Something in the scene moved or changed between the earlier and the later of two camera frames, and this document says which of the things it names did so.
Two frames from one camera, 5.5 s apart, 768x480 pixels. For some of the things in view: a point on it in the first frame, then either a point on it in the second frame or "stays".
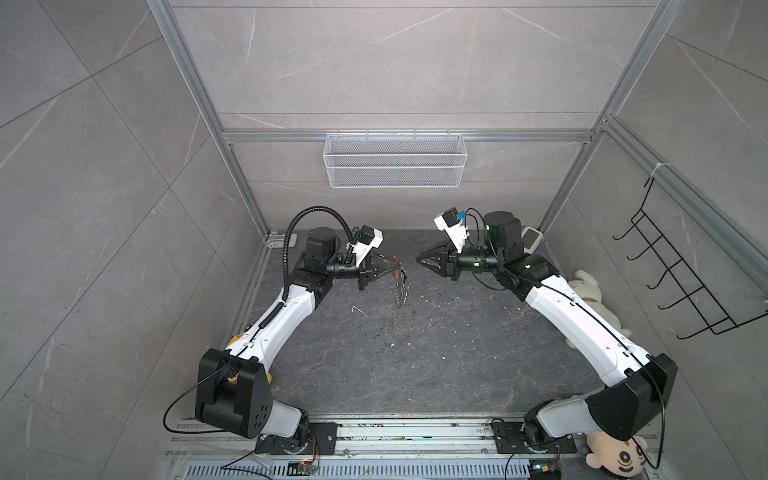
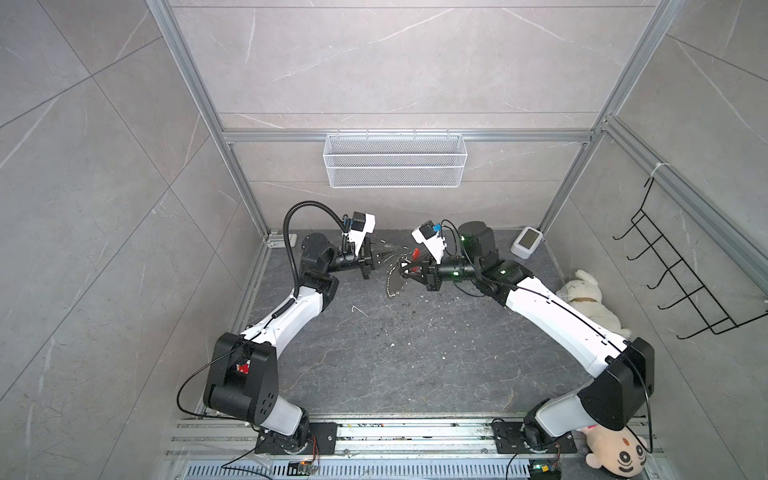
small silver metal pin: x=354 y=307 stays
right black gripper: x=448 y=258 -> x=430 y=274
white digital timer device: x=531 y=240 stays
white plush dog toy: x=589 y=290 stays
